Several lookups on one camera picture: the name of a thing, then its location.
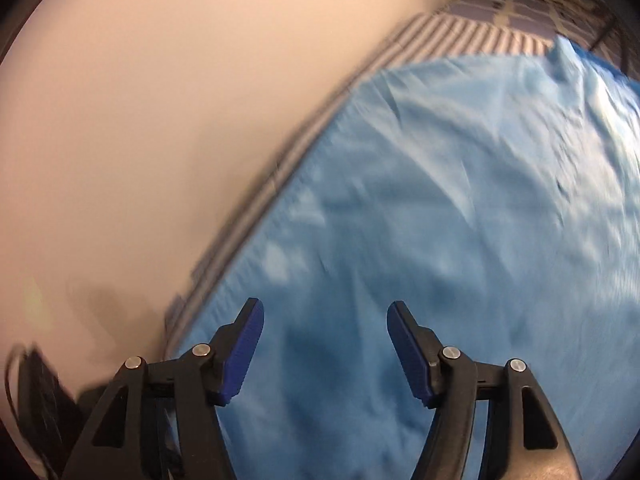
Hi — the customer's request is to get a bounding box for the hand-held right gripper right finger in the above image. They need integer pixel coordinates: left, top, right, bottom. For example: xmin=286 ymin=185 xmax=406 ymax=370
xmin=386 ymin=300 xmax=583 ymax=480

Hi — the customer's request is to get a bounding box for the light blue garment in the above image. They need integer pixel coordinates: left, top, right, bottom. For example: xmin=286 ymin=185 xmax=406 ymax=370
xmin=165 ymin=35 xmax=640 ymax=480

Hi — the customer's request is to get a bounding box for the blue checked bed sheet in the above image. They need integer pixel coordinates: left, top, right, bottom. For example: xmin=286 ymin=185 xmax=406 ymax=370
xmin=440 ymin=0 xmax=608 ymax=53

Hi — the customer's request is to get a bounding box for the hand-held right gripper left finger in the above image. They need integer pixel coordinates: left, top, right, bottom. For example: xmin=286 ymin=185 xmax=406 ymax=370
xmin=61 ymin=298 xmax=265 ymax=480

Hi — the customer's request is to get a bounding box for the blue white striped blanket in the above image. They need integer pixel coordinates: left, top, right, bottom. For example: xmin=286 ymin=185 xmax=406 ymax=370
xmin=162 ymin=12 xmax=558 ymax=356

